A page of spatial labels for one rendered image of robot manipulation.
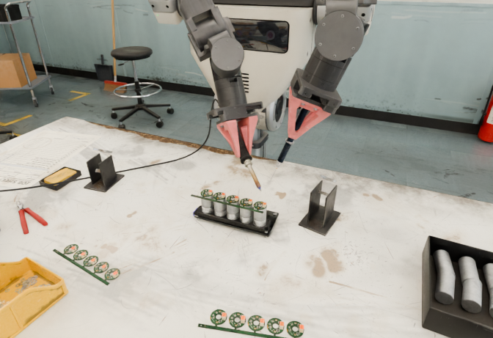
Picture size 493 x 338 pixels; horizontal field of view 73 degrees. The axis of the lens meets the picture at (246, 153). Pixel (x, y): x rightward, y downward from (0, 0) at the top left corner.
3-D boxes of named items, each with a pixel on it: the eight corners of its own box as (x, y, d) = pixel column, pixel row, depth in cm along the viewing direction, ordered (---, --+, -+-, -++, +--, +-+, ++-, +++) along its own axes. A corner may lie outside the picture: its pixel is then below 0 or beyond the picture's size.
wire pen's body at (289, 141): (284, 164, 58) (312, 109, 53) (276, 161, 58) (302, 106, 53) (284, 160, 60) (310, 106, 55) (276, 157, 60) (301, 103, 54)
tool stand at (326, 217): (333, 235, 70) (350, 185, 70) (320, 237, 61) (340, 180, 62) (308, 224, 73) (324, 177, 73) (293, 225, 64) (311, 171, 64)
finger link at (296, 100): (273, 137, 54) (298, 83, 49) (273, 119, 60) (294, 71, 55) (312, 151, 54) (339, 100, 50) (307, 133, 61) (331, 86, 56)
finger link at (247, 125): (265, 152, 65) (256, 105, 65) (231, 159, 62) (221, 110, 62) (252, 153, 71) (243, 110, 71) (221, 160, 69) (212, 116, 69)
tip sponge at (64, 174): (65, 170, 85) (64, 165, 85) (81, 174, 83) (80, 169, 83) (39, 185, 79) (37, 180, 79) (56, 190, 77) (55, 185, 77)
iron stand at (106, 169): (121, 193, 83) (129, 154, 84) (97, 192, 74) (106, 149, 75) (100, 188, 84) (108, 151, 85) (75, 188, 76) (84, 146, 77)
